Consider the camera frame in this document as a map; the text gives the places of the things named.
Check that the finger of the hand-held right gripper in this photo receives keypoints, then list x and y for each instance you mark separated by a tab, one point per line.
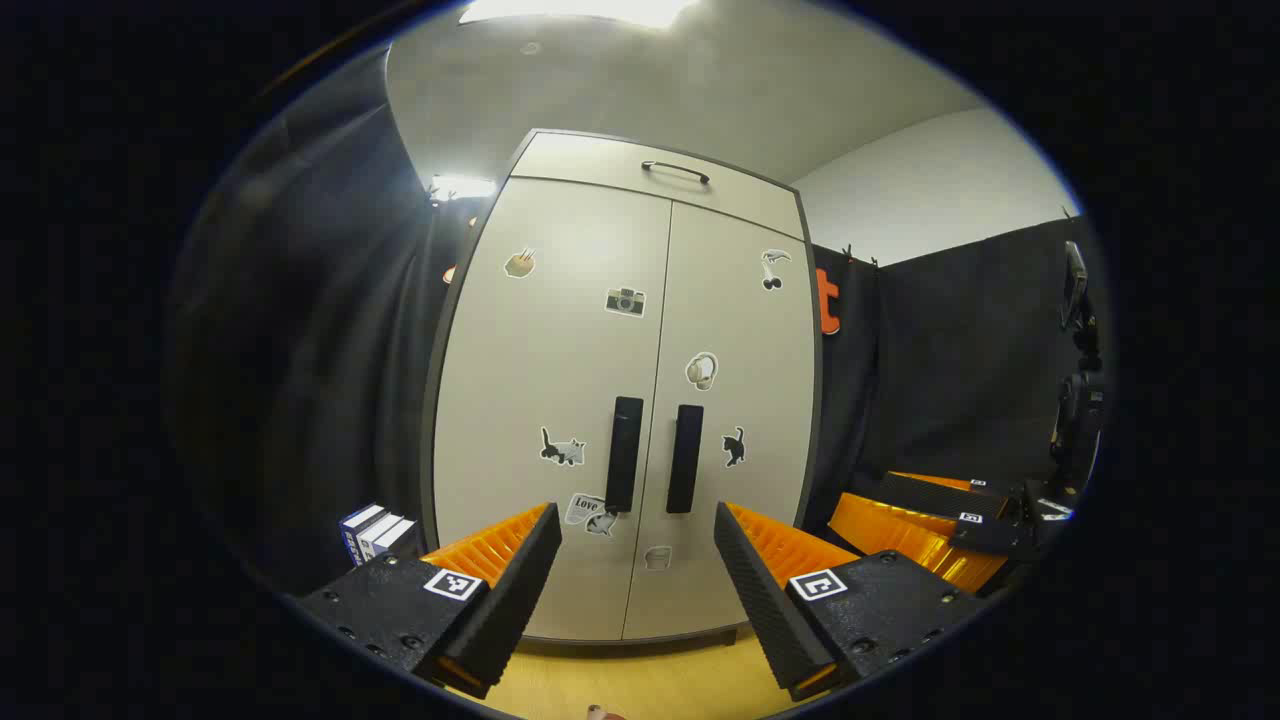
950	497
900	535

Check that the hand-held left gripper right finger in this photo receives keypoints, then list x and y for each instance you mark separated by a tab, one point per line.
760	600

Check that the white double-door shoe cabinet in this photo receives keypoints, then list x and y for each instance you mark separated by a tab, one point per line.
600	160

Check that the ceiling light panel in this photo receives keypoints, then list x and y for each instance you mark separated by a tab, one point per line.
580	10

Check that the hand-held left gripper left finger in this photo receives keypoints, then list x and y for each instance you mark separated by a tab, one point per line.
520	590

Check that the white shoe cabinet door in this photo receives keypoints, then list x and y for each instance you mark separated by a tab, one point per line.
540	380
770	380

